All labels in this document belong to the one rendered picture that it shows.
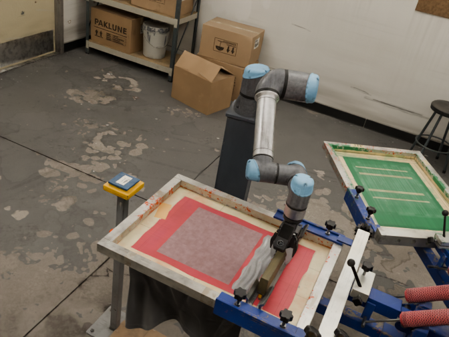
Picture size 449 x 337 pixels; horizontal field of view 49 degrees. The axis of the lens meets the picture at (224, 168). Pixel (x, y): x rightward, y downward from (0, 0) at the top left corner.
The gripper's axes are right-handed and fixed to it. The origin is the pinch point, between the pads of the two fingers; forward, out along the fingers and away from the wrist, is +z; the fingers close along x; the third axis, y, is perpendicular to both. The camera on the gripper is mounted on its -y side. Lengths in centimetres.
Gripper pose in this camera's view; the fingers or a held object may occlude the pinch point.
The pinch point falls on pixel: (278, 260)
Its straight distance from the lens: 185.1
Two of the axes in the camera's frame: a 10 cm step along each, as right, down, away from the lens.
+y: 4.2, -4.2, 8.0
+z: -1.6, 8.4, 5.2
